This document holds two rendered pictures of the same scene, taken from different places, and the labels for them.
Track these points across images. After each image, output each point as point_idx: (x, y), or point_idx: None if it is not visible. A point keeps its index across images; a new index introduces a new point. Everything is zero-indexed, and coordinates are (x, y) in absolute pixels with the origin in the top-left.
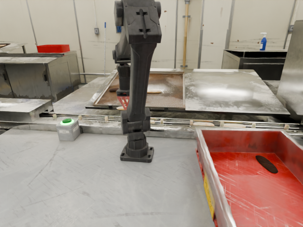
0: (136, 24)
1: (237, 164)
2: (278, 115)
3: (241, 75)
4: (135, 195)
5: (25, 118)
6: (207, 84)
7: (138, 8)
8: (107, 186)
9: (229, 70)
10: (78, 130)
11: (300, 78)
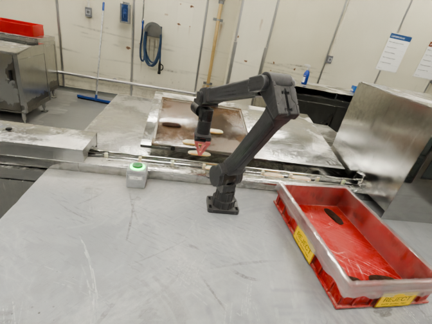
0: (283, 104)
1: (312, 216)
2: (335, 169)
3: (297, 120)
4: (239, 246)
5: (75, 157)
6: None
7: (283, 87)
8: (209, 239)
9: None
10: (146, 176)
11: (357, 137)
